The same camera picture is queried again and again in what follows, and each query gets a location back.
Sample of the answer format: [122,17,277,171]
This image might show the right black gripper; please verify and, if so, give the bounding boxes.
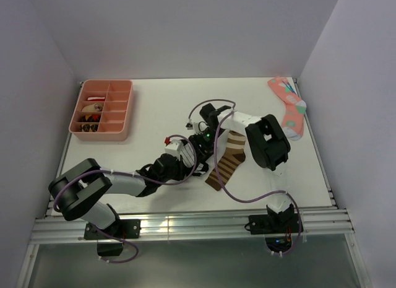
[189,127,225,166]

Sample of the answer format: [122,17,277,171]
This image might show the white black striped sock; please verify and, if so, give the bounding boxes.
[181,139,197,176]

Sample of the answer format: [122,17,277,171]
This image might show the brown striped sock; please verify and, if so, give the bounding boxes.
[217,131,246,185]

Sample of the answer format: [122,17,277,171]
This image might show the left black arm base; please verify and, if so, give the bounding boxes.
[84,219,141,263]

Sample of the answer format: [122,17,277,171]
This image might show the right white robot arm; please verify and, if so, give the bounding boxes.
[186,100,298,232]

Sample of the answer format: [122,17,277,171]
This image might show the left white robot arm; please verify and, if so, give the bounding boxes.
[48,154,197,238]

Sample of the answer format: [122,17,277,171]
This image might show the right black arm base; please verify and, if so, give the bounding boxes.
[244,204,304,255]

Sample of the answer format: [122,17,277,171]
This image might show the pink divided organizer tray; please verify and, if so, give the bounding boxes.
[69,79,134,141]

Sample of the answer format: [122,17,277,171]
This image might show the dark argyle rolled sock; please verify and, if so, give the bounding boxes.
[80,114,101,123]

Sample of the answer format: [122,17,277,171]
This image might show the brown argyle rolled sock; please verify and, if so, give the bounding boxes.
[80,123,98,133]

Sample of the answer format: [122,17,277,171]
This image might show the beige rolled sock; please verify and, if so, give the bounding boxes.
[81,103,103,112]

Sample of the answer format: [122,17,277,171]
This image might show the pink patterned sock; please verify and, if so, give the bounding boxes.
[268,77,307,141]

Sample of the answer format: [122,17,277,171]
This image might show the red white rolled sock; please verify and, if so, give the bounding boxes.
[86,97,106,102]

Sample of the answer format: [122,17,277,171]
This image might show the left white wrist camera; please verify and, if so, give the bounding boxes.
[165,137,184,160]

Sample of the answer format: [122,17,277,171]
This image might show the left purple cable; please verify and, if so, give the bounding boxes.
[52,134,199,264]

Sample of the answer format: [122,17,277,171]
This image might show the purple cable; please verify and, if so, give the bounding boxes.
[52,134,199,264]
[186,98,303,256]

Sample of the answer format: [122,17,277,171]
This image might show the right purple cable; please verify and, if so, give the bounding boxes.
[186,98,303,256]

